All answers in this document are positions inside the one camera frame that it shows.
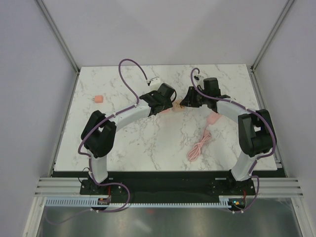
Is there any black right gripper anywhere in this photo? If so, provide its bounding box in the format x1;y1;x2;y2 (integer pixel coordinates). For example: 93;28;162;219
180;87;209;108

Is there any peach cube socket adapter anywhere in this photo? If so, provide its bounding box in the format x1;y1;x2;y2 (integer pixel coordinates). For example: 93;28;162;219
172;100;185;113

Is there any pink power strip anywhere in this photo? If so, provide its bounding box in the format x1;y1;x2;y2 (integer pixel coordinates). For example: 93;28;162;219
206;113;222;125

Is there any salmon charger plug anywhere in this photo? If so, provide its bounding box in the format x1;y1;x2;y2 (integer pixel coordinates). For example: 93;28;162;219
94;95;104;103

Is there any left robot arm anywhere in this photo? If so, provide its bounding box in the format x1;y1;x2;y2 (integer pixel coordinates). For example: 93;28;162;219
78;83;177;194

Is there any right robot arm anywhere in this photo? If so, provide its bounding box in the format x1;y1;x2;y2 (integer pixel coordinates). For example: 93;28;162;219
180;75;277;195

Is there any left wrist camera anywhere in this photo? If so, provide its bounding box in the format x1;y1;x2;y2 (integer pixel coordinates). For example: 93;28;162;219
147;77;162;91

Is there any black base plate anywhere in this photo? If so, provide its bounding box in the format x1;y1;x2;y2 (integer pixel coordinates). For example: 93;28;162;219
80;171;256;203

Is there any white slotted cable duct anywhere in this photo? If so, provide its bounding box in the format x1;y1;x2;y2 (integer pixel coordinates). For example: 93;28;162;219
45;196;246;208

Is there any right aluminium frame post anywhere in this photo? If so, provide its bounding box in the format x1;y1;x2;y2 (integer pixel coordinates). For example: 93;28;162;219
250;0;296;73

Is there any aluminium frame post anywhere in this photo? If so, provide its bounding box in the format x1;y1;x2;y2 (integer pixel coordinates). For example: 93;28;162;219
250;0;296;73
35;0;80;75

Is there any aluminium rail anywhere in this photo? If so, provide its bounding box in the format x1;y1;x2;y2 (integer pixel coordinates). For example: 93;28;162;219
34;176;83;198

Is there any left aluminium frame post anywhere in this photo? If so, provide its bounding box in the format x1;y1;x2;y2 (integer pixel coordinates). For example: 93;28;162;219
35;0;80;75

